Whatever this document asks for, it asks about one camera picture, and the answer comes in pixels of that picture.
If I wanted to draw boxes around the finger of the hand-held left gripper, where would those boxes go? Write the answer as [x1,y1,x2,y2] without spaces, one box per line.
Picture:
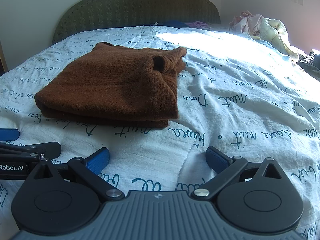
[0,128,20,142]
[0,141,62,159]

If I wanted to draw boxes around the brown knit sweater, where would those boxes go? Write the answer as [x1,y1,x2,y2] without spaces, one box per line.
[34,42,188,128]

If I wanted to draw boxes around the dark patterned clothes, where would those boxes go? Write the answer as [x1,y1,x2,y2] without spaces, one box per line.
[296,51,320,71]

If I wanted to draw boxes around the pink clothes pile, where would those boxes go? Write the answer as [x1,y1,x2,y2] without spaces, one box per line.
[229,10,265,37]

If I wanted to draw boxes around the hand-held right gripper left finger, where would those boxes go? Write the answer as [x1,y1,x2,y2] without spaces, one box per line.
[33,147,124,203]

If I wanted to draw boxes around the blue cloth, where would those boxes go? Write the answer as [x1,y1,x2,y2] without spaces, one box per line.
[162,20,190,28]

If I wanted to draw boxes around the white script-print blanket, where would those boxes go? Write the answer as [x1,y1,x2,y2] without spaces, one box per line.
[0,24,320,240]

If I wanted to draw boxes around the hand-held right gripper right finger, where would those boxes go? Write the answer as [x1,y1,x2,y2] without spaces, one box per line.
[193,146,286,202]

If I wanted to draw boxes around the green padded headboard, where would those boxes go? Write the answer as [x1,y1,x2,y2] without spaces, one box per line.
[51,0,221,46]

